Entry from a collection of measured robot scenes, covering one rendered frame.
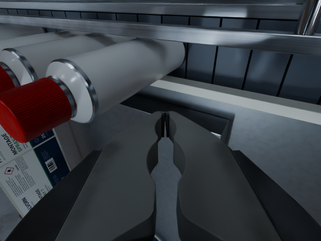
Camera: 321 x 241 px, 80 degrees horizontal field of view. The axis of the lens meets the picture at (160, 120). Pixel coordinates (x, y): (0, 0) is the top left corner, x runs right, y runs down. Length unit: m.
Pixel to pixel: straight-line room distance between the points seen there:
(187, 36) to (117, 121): 0.27
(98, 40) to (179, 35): 0.11
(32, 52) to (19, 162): 0.36
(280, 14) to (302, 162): 0.22
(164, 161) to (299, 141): 0.22
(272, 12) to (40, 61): 0.22
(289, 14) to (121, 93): 0.18
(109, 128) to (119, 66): 0.29
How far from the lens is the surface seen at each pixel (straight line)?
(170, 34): 0.18
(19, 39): 0.29
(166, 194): 0.46
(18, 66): 0.21
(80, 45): 0.24
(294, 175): 0.39
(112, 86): 0.16
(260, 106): 0.23
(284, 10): 0.24
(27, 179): 0.57
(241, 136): 0.35
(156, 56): 0.21
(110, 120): 0.42
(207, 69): 0.26
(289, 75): 0.25
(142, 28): 0.20
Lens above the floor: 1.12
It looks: 46 degrees down
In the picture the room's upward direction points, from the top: 132 degrees counter-clockwise
